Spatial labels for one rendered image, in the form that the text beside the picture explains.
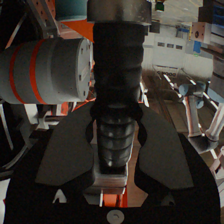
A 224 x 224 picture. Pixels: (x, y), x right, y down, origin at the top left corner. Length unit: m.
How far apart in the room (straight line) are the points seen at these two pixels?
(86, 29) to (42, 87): 0.59
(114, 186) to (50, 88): 0.18
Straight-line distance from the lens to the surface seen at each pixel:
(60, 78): 0.24
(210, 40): 0.65
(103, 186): 0.17
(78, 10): 0.38
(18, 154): 0.48
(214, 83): 0.77
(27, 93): 0.28
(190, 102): 0.99
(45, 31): 0.56
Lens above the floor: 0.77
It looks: 33 degrees up
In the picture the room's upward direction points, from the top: 179 degrees counter-clockwise
